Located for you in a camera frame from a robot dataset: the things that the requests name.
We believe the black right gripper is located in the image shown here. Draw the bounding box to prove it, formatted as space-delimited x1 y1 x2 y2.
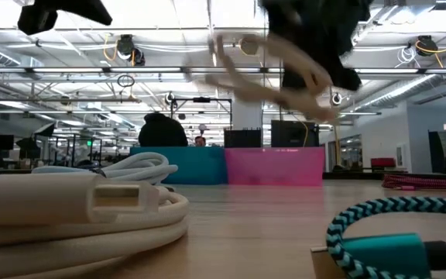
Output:
259 0 375 92

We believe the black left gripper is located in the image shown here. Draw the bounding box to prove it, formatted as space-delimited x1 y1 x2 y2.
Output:
17 0 113 36

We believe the beige cable coil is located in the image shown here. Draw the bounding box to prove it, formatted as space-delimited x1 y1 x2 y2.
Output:
203 33 339 123

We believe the red braided cable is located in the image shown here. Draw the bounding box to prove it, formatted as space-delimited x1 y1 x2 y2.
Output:
381 173 446 191

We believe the teal black braided USB cable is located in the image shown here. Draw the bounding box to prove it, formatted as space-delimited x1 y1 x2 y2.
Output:
325 195 446 279

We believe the thick white cable coil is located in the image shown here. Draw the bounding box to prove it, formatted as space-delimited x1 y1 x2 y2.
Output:
0 172 190 279

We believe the large black monitor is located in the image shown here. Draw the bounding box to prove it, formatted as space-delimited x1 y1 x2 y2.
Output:
270 119 321 148

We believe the white building column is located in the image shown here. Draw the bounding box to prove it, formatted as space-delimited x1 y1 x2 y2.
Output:
232 96 265 131

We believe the small black monitor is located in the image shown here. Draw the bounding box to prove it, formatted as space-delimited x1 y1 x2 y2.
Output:
223 129 263 149

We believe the pink plastic bin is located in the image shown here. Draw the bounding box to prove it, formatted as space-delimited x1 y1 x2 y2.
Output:
225 146 326 188

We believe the red box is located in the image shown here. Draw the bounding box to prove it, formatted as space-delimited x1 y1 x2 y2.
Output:
370 157 396 169

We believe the dark partition panel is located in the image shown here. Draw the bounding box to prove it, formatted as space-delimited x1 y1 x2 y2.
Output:
427 130 446 174

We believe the blue plastic bin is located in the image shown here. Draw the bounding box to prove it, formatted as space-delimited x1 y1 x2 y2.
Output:
129 146 228 186

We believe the thin yellow hanging cable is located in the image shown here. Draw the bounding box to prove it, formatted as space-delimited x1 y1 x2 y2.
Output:
292 115 310 148

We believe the thick yellow hanging cable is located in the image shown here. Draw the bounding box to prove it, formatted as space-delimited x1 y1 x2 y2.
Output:
332 122 344 168

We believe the silver ventilation duct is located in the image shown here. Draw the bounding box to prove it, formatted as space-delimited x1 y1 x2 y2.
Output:
352 57 446 112

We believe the black metal frame stand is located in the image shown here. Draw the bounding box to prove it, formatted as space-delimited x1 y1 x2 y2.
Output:
170 97 233 143

